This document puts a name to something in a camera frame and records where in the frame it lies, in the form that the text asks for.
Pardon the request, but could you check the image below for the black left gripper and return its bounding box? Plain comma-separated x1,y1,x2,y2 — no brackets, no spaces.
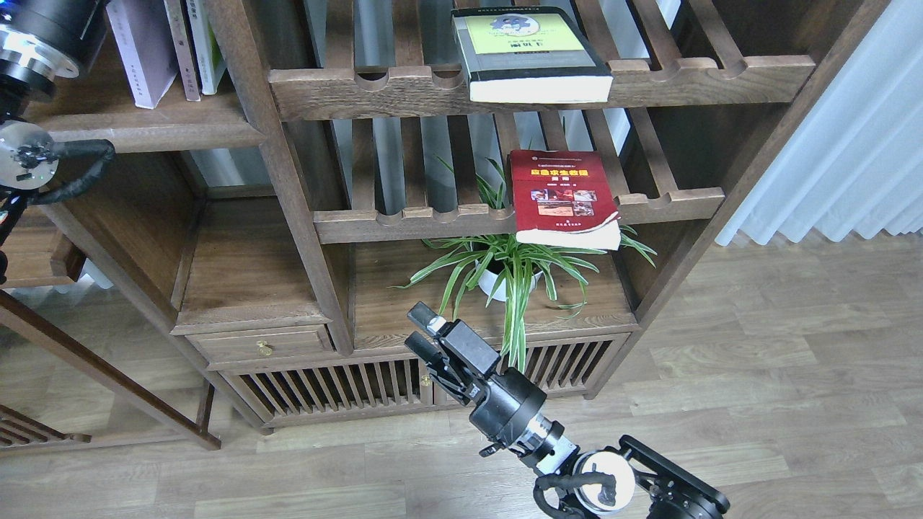
1,1,109,80

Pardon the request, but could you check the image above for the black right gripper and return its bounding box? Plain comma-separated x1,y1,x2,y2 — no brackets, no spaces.
405,302,547,444

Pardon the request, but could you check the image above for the pale lilac paperback book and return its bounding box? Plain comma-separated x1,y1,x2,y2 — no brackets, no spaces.
106,1,178,109

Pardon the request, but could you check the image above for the red paperback book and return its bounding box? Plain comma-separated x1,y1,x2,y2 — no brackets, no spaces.
510,150,621,250

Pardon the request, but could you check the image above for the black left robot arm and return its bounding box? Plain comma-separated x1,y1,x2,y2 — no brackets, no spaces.
1,1,115,240

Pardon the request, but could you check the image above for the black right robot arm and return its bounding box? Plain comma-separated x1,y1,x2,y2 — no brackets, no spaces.
405,302,730,518

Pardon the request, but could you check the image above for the white plant pot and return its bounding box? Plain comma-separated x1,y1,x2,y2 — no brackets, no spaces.
478,262,544,306

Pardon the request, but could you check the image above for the green spider plant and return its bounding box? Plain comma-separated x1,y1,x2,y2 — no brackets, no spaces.
393,155,658,376

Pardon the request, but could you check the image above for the brown upright book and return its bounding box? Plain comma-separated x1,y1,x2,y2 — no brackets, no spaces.
164,1,201,102

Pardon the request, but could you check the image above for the brass drawer knob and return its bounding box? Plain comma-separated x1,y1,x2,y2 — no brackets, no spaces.
257,340,274,357

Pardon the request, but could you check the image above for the white green upright book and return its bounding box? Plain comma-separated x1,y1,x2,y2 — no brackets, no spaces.
187,1,227,95

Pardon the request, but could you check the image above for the dark wooden bookshelf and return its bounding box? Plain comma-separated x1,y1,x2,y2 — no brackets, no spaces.
22,1,889,433

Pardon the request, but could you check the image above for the yellow and black thick book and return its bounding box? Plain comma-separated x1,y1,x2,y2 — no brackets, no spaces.
451,6,614,105

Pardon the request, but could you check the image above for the white curtain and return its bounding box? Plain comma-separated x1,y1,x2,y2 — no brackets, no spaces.
715,1,922,246

